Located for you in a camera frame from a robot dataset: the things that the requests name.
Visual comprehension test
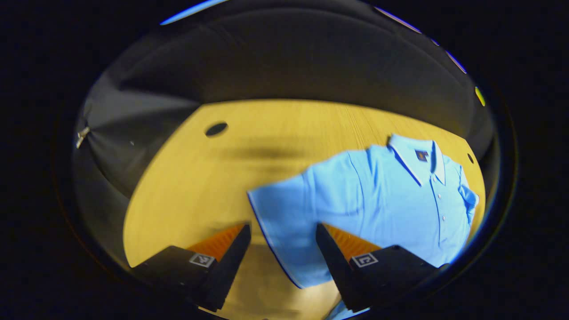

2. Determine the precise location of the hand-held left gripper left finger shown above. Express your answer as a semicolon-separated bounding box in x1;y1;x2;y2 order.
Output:
130;223;252;312

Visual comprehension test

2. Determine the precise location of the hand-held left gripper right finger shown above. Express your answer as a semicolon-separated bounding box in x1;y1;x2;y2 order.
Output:
316;223;450;313

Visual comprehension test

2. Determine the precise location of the light blue polo T-shirt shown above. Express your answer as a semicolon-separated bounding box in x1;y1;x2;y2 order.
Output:
247;133;481;320

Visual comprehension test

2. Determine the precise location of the black backdrop cloth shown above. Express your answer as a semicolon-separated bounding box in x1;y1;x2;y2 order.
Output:
73;0;495;267

